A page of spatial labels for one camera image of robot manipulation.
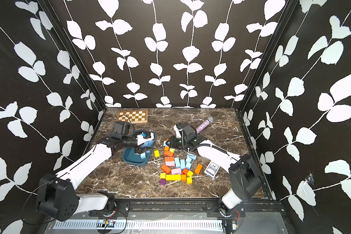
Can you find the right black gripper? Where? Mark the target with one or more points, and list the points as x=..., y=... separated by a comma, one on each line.
x=172, y=143

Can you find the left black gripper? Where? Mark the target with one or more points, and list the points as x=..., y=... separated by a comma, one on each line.
x=140, y=150

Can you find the dark teal plastic tray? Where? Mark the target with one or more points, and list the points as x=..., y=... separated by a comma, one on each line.
x=132, y=153

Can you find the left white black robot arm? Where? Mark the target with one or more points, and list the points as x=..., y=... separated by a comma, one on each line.
x=57, y=195

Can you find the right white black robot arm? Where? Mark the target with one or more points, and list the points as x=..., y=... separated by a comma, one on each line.
x=244, y=174

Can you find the purple glitter microphone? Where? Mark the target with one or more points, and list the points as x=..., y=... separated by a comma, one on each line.
x=202, y=126

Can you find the wooden chess board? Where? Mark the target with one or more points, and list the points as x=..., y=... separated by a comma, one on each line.
x=133, y=116

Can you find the orange block right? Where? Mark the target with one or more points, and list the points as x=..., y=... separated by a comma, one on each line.
x=198, y=169

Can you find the small yellow block left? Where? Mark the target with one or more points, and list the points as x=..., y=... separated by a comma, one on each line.
x=156, y=153

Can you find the blue playing card deck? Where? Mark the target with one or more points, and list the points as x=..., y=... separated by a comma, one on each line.
x=212, y=169

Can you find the orange red block lower left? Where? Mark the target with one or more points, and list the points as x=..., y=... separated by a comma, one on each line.
x=166, y=169

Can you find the long yellow block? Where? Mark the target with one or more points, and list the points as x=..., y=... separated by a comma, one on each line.
x=173, y=177

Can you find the purple cube block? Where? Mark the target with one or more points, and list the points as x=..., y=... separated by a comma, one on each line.
x=163, y=182

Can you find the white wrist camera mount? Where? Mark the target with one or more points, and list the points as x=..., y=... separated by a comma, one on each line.
x=146, y=139

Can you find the black front rail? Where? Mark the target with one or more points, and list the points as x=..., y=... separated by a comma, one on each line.
x=163, y=204

